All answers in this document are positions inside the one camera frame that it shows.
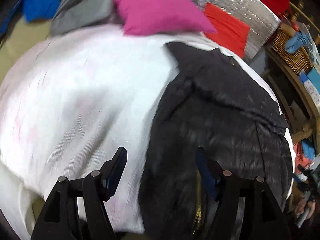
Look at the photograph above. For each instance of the white patterned box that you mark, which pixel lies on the white patterned box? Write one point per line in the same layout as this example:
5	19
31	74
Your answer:
311	89

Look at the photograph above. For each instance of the silver bubble foil sheet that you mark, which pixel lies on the silver bubble foil sheet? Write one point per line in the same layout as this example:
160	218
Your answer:
261	20

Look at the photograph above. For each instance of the wicker basket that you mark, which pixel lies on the wicker basket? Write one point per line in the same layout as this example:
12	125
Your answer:
295	56

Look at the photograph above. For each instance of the wooden shelf table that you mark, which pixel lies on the wooden shelf table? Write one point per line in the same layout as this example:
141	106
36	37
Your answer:
297	105

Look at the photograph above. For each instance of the wooden stair railing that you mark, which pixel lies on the wooden stair railing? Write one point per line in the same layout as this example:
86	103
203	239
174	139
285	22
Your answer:
304	11

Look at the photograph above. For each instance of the black puffer jacket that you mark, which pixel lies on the black puffer jacket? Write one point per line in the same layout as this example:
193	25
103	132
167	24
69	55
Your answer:
214	104

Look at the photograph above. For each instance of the blue jacket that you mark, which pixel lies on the blue jacket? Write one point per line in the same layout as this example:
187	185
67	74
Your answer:
31	10

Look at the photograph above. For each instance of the grey garment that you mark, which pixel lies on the grey garment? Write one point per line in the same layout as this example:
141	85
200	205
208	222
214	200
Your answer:
75	14

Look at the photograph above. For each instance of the light blue cloth in basket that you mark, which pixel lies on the light blue cloth in basket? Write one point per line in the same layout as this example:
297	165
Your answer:
297	41

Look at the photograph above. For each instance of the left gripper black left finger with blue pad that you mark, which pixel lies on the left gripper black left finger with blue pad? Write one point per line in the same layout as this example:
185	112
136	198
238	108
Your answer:
59	217

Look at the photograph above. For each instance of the pink pillow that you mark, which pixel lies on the pink pillow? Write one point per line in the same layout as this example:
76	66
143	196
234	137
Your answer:
148	17

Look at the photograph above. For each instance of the red-orange pillow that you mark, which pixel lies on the red-orange pillow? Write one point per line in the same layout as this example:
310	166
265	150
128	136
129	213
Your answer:
231	32

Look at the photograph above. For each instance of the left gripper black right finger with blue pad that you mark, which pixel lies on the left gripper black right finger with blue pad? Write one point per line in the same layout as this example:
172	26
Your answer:
262	218

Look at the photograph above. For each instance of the teal blue box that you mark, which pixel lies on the teal blue box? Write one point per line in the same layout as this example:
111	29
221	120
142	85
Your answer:
314	77

